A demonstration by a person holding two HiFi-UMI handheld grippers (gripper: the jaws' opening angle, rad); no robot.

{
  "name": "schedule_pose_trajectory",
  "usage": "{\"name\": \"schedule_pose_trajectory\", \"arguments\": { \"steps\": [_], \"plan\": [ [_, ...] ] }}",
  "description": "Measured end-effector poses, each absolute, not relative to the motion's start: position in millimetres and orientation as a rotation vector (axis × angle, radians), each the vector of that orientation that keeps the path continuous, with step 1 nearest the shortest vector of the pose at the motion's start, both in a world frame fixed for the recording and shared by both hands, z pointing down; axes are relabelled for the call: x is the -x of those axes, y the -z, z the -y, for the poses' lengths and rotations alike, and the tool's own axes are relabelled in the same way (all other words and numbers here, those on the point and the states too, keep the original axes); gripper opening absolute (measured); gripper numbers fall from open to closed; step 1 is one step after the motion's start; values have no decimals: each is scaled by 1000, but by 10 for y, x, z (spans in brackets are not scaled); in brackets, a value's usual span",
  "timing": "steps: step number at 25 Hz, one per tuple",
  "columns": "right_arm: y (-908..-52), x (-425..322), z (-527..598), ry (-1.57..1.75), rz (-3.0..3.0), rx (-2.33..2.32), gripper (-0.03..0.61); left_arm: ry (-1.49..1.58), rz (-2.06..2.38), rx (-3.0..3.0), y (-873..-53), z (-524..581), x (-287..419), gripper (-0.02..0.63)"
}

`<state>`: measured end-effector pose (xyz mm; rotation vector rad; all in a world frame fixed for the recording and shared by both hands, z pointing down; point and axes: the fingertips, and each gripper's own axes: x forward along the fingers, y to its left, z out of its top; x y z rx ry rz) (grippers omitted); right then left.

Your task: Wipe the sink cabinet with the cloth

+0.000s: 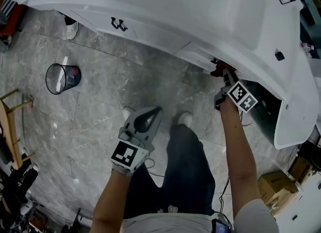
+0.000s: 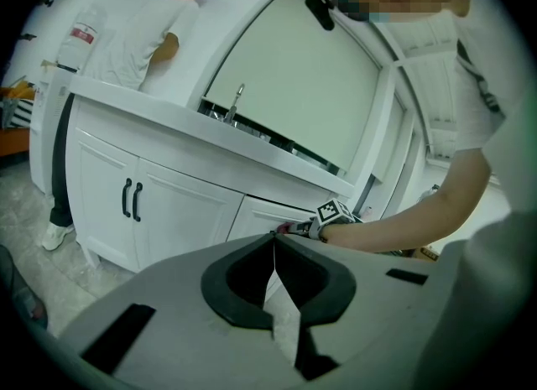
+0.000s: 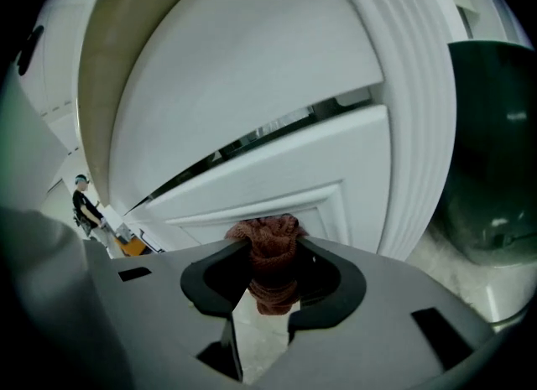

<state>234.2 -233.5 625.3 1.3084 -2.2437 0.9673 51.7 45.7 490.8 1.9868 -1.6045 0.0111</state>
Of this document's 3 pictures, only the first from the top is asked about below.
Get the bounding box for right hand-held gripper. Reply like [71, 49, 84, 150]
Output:
[214, 68, 259, 114]

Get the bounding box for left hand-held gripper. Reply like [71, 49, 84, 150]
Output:
[110, 106, 164, 174]

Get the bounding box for red cloth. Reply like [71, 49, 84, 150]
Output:
[210, 61, 236, 78]

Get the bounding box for person's left forearm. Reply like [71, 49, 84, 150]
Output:
[91, 168, 134, 233]

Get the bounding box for person's right forearm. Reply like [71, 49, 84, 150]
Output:
[220, 98, 262, 221]

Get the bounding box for person's white left shoe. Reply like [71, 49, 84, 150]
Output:
[122, 106, 134, 122]

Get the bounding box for person's white shoe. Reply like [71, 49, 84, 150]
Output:
[66, 22, 79, 41]
[177, 111, 194, 128]
[122, 106, 134, 122]

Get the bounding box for person's white right shoe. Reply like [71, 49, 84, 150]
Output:
[177, 111, 194, 128]

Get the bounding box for person's dark trousers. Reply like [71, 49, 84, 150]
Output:
[125, 123, 216, 215]

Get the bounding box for black double hook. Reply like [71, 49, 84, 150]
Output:
[110, 17, 128, 32]

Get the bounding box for person's light grey shirt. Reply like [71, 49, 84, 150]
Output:
[120, 198, 279, 233]

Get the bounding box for small cardboard box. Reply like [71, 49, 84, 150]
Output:
[287, 156, 314, 184]

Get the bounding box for large cardboard box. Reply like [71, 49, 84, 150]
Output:
[257, 171, 299, 214]

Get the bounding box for black waist device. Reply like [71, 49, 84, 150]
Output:
[212, 217, 234, 233]

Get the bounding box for wooden stool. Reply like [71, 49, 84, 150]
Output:
[0, 88, 36, 170]

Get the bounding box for checkered calibration board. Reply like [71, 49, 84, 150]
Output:
[0, 0, 17, 18]

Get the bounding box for black wire mesh waste bin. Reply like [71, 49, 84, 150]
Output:
[45, 63, 82, 95]

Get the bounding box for thin black cable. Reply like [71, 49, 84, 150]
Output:
[219, 176, 231, 214]

